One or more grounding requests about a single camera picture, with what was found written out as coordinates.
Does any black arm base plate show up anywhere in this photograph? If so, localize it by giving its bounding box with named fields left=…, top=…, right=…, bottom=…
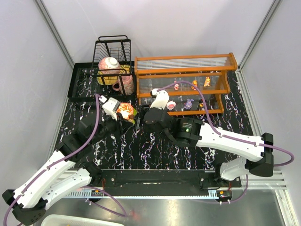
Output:
left=99, top=169, right=242, bottom=188

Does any white plastic bin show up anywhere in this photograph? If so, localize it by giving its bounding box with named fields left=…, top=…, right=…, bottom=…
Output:
left=41, top=214, right=123, bottom=226

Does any yellow bear toy figure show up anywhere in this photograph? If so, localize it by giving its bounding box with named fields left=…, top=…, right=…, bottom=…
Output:
left=191, top=80, right=198, bottom=90

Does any black drain tray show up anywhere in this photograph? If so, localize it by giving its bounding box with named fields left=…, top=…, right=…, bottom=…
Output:
left=67, top=63, right=135, bottom=103

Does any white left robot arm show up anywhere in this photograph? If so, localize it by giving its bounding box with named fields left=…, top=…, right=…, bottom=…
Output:
left=2, top=117, right=121, bottom=226

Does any orange patterned white bowl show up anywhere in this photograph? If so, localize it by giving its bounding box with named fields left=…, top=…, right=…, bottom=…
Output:
left=117, top=102, right=135, bottom=120

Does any yellow plate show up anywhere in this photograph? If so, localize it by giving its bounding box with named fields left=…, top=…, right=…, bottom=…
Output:
left=96, top=65, right=131, bottom=86

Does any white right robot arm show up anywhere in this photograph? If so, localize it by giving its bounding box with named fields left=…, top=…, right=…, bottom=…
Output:
left=139, top=107, right=274, bottom=181

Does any pink floral bowl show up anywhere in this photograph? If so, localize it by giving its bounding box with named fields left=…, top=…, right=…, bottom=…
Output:
left=98, top=57, right=120, bottom=74

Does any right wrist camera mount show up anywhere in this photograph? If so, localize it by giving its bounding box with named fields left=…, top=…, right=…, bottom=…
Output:
left=150, top=89, right=169, bottom=110

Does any wooden tiered display shelf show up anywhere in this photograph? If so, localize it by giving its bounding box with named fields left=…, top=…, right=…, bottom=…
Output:
left=135, top=53, right=238, bottom=116

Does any purple bunny toy figure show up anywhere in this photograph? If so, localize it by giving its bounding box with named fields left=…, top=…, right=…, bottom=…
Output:
left=184, top=99, right=194, bottom=110

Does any lime green plate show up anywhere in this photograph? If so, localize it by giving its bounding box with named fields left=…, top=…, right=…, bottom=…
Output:
left=128, top=110, right=137, bottom=125

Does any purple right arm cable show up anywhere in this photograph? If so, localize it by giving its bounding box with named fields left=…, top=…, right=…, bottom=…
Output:
left=152, top=81, right=295, bottom=204

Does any Snow White toy figure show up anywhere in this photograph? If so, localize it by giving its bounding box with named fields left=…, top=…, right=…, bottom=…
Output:
left=198, top=99, right=205, bottom=111

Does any brown rabbit toy figure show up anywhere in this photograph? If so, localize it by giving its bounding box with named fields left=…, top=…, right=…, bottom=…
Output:
left=204, top=77, right=211, bottom=87

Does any black wire dish rack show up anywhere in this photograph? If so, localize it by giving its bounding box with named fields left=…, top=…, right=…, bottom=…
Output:
left=92, top=35, right=135, bottom=96

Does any pink floral mug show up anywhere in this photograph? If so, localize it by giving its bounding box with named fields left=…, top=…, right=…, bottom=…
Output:
left=112, top=75, right=134, bottom=96

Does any pink white lamb toy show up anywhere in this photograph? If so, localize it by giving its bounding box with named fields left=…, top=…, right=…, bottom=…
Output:
left=166, top=101, right=176, bottom=111

